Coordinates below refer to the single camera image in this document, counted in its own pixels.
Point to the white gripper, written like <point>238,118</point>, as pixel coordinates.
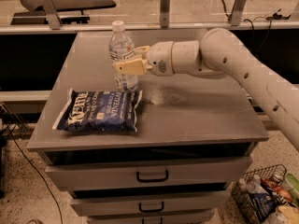
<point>159,59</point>

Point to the clear plastic water bottle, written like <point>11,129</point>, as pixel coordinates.
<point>121,47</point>

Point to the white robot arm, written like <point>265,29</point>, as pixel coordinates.
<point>220,51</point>

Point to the blue Kettle chip bag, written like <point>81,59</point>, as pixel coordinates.
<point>105,111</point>

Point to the plastic bottle in basket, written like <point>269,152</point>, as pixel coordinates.
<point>253,185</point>

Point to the dark snack bag in basket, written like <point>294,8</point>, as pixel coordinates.
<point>263,204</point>

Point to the grey drawer cabinet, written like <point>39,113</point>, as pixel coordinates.
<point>194,137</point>

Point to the green can in basket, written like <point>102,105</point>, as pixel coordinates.
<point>291,184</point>

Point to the middle metal bracket post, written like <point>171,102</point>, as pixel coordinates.
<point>164,13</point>

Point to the metal bracket post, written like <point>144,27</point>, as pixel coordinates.
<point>236,13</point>
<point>53,19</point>
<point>164,13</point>

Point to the left metal bracket post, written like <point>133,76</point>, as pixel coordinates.
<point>53,19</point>

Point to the right metal bracket post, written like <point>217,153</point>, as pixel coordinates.
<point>236,13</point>

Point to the wire basket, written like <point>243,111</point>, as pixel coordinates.
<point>272,181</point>

